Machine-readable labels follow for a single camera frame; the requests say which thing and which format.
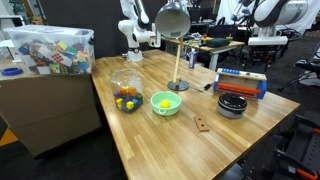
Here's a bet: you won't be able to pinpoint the white robot arm far side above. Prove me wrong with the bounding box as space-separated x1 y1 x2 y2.
118 0 161 62

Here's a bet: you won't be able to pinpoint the small wooden block with holes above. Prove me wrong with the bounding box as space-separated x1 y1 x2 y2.
194 116 209 132

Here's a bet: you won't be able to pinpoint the green bowl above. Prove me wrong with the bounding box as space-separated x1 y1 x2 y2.
150 91 182 116

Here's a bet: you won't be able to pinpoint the clear bin of puzzle cubes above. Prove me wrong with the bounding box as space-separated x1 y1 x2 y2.
4 25 95 75

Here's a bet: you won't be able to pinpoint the blue white bottle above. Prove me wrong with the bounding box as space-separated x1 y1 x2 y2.
189 48 197 69

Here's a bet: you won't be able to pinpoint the small black lidded pot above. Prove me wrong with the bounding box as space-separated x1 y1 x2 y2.
217 93 247 119

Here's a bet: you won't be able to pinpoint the side table with green case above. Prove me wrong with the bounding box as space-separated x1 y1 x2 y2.
163 37 245 71

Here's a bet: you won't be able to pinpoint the wooden toy workbench, blue ends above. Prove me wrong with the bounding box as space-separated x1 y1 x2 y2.
213 68 267 99

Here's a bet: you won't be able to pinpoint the white robot arm near side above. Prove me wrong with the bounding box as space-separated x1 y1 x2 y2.
231 0 308 46

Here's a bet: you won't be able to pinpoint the orange-handled tool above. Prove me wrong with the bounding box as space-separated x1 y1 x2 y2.
297 169 318 180

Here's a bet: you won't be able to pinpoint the yellow ball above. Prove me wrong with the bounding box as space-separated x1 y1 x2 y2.
160 99 171 108

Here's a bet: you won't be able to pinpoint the blue tape ring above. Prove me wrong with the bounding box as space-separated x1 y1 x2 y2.
0 67 24 77

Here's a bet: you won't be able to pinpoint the clear jar of coloured cubes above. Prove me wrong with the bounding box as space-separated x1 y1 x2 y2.
110 69 143 113

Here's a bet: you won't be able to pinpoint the blue toy brick plate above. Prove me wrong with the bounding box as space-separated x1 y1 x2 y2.
222 68 240 74

